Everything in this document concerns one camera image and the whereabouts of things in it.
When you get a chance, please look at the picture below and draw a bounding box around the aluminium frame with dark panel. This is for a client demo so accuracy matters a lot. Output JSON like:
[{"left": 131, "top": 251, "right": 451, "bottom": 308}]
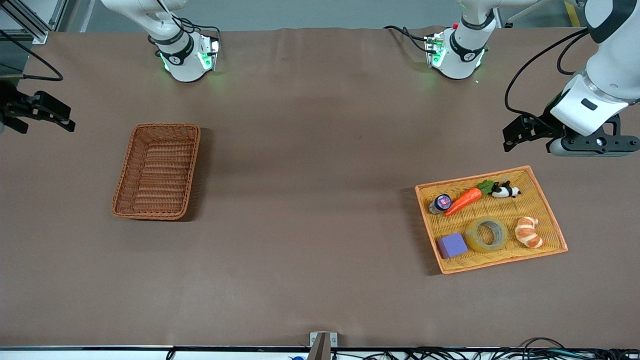
[{"left": 0, "top": 0, "right": 68, "bottom": 45}]

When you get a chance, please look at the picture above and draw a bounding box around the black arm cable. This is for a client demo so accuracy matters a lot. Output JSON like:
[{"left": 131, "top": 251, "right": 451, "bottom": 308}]
[
  {"left": 504, "top": 29, "right": 592, "bottom": 123},
  {"left": 0, "top": 29, "right": 64, "bottom": 82}
]

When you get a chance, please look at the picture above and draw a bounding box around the metal table edge bracket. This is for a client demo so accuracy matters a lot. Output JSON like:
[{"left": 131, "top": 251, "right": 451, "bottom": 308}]
[{"left": 309, "top": 331, "right": 338, "bottom": 360}]

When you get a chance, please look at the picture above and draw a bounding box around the black cable bundle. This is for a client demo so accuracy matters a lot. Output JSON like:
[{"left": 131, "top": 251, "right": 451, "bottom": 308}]
[{"left": 165, "top": 338, "right": 640, "bottom": 360}]

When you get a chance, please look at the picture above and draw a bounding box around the brown wicker basket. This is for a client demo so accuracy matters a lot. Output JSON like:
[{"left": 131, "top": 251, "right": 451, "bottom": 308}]
[{"left": 111, "top": 123, "right": 202, "bottom": 221}]

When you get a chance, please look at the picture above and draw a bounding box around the left base connector plate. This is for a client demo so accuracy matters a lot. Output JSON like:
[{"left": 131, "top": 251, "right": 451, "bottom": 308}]
[{"left": 424, "top": 34, "right": 447, "bottom": 69}]

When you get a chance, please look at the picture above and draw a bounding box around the orange toy carrot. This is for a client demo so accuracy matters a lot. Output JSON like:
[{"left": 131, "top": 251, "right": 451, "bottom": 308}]
[{"left": 444, "top": 180, "right": 496, "bottom": 217}]

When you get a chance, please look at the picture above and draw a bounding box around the black left base cable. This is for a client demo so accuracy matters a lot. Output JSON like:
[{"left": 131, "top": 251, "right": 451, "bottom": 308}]
[{"left": 383, "top": 24, "right": 431, "bottom": 53}]

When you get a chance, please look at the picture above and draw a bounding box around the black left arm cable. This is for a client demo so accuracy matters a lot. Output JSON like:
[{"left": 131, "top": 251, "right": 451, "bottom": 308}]
[{"left": 504, "top": 29, "right": 592, "bottom": 123}]

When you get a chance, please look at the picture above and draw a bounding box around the clear yellowish tape roll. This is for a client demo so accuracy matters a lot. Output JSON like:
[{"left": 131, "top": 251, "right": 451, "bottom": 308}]
[{"left": 465, "top": 215, "right": 508, "bottom": 254}]

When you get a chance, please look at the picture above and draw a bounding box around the black right base cable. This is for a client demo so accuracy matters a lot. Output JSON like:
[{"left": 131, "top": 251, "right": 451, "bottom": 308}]
[{"left": 172, "top": 17, "right": 222, "bottom": 43}]

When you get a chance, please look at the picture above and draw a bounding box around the purple block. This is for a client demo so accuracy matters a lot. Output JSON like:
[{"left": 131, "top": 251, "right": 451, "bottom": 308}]
[{"left": 436, "top": 232, "right": 470, "bottom": 259}]

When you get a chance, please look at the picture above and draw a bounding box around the white table edge rail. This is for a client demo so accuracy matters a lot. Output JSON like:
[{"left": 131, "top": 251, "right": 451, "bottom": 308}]
[{"left": 0, "top": 346, "right": 640, "bottom": 360}]

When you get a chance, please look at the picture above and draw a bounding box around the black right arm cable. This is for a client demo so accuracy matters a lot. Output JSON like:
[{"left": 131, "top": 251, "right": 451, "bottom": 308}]
[{"left": 0, "top": 29, "right": 64, "bottom": 82}]

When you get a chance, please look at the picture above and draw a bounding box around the brown table cover sheet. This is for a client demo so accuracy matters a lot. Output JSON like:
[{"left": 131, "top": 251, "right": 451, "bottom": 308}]
[{"left": 0, "top": 26, "right": 640, "bottom": 349}]

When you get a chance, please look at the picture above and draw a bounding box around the brown post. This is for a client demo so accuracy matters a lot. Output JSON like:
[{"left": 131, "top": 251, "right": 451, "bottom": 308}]
[{"left": 306, "top": 333, "right": 332, "bottom": 360}]

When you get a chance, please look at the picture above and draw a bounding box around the small jar with purple lid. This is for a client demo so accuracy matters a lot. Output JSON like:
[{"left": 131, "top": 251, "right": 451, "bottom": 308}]
[{"left": 428, "top": 194, "right": 453, "bottom": 215}]

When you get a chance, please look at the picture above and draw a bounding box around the black white panda toy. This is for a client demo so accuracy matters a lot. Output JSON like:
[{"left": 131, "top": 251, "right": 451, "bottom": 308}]
[{"left": 491, "top": 181, "right": 522, "bottom": 199}]

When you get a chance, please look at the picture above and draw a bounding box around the black base cable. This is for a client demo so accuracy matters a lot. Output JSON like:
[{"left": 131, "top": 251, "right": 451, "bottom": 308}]
[
  {"left": 383, "top": 24, "right": 431, "bottom": 53},
  {"left": 172, "top": 17, "right": 222, "bottom": 43}
]

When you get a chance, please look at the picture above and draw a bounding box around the toy croissant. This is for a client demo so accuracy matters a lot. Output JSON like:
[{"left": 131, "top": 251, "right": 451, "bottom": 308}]
[{"left": 514, "top": 216, "right": 544, "bottom": 249}]

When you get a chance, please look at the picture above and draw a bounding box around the orange yellow wicker tray basket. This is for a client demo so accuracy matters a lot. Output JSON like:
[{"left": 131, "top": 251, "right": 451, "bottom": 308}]
[{"left": 414, "top": 165, "right": 569, "bottom": 275}]

